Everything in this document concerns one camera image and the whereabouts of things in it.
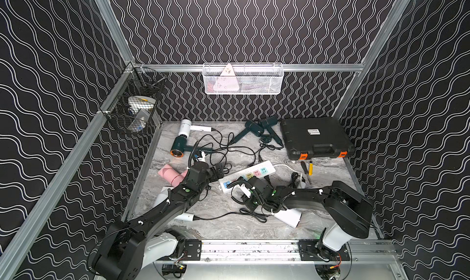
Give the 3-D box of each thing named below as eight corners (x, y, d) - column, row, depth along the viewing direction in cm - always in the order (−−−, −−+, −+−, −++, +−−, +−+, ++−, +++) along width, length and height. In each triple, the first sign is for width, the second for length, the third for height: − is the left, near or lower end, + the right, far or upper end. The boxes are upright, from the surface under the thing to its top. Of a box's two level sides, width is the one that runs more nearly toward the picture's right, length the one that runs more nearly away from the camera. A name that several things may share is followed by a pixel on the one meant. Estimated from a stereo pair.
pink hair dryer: (158, 180, 97) (153, 174, 92) (166, 168, 101) (162, 162, 96) (178, 187, 94) (175, 182, 89) (186, 174, 99) (183, 168, 94)
